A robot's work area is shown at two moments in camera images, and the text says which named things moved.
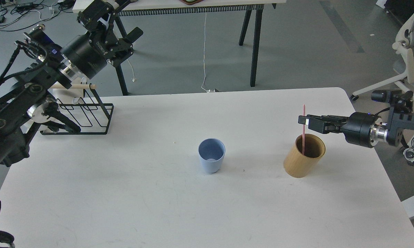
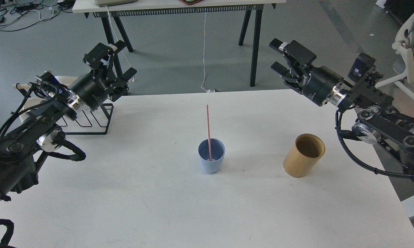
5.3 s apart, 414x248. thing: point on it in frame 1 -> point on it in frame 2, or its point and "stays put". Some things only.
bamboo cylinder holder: (298, 165) stays put
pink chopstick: (303, 132) -> (208, 132)
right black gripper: (356, 128) -> (317, 85)
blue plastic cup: (211, 151) stays put
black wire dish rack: (92, 113) stays put
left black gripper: (87, 55) -> (102, 84)
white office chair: (411, 43) stays put
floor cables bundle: (3, 15) stays put
